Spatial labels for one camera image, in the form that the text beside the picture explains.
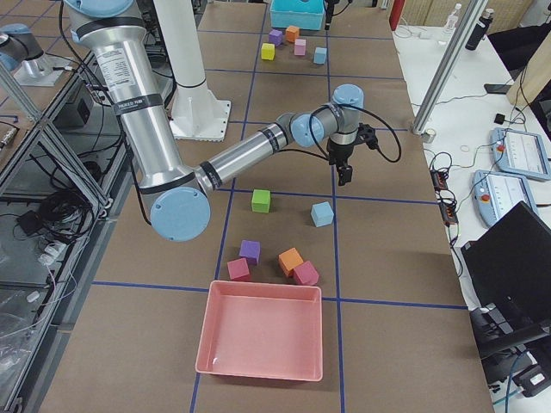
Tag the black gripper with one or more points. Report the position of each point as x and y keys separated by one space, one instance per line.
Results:
x=328 y=13
x=340 y=155

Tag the light blue block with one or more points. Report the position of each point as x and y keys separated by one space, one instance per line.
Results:
x=320 y=56
x=322 y=214

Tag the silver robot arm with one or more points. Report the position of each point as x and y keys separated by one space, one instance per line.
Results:
x=175 y=193

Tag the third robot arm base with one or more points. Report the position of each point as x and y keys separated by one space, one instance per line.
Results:
x=22 y=54

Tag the cyan plastic bin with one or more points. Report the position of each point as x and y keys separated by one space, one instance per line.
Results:
x=307 y=15

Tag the lilac foam block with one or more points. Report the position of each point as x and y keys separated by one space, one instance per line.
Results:
x=300 y=47

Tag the orange foam block left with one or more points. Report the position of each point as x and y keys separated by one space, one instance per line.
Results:
x=292 y=33

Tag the orange foam block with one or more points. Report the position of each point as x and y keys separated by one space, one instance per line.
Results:
x=292 y=33
x=289 y=260

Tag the purple foam block left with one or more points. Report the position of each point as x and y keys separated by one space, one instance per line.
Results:
x=275 y=37

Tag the purple foam block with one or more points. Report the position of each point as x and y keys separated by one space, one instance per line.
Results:
x=250 y=251
x=275 y=37

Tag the yellow foam block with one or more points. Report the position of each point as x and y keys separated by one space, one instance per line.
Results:
x=268 y=51

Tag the green foam block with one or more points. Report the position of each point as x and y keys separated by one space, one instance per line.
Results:
x=260 y=200

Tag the orange foam block right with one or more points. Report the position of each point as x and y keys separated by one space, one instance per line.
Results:
x=289 y=260

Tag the magenta foam block front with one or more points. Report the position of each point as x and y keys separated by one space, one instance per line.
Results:
x=306 y=274

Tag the magenta foam block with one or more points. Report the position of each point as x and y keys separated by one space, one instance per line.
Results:
x=238 y=270
x=306 y=274

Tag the black power strip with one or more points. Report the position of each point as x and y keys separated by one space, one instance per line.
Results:
x=445 y=198

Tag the purple foam block right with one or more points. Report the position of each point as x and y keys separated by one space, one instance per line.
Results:
x=250 y=251

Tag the clear sanitizer bottle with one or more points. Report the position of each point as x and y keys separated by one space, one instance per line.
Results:
x=452 y=19

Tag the magenta foam block rear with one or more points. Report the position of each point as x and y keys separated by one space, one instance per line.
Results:
x=238 y=270

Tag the near teach pendant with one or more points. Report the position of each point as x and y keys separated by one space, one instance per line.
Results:
x=496 y=193

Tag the teach pendant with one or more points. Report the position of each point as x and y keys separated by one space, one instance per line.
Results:
x=496 y=193
x=521 y=153

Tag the black water bottle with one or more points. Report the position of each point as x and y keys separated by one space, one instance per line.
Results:
x=480 y=29

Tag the small black adapter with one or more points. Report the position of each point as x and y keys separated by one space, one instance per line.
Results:
x=499 y=119

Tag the black phone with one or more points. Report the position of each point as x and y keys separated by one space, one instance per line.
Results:
x=496 y=89

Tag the far teach pendant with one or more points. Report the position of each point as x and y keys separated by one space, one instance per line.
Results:
x=521 y=153

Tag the pink plastic tray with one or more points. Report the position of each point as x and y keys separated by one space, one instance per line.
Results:
x=262 y=330

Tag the black laptop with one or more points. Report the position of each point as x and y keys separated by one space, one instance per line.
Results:
x=512 y=261

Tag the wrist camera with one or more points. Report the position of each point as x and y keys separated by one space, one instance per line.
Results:
x=366 y=134

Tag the aluminium frame post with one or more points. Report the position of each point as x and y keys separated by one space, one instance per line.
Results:
x=455 y=42

